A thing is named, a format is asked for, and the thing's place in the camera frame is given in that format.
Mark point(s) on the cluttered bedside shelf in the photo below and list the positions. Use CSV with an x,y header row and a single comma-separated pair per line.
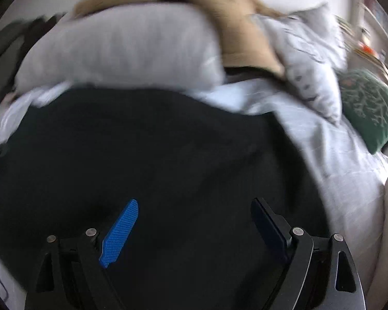
x,y
365,32

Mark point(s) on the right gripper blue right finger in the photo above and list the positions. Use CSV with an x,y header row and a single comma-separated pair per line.
x,y
317,272

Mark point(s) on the green coral pattern cushion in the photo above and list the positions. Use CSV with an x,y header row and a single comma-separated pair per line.
x,y
365,104

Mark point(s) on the light plaid bed duvet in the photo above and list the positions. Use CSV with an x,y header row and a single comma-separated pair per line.
x,y
349,179

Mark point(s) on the grey patterned pillow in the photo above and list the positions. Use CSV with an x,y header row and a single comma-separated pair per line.
x,y
310,46

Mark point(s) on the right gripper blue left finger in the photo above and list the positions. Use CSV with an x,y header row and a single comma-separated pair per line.
x,y
71,273

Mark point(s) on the white pillow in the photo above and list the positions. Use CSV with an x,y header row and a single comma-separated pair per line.
x,y
165,45

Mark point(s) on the tan fleece blanket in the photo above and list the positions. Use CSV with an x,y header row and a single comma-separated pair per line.
x,y
242,42

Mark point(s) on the black button-up coat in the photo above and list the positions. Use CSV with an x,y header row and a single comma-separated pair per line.
x,y
194,171

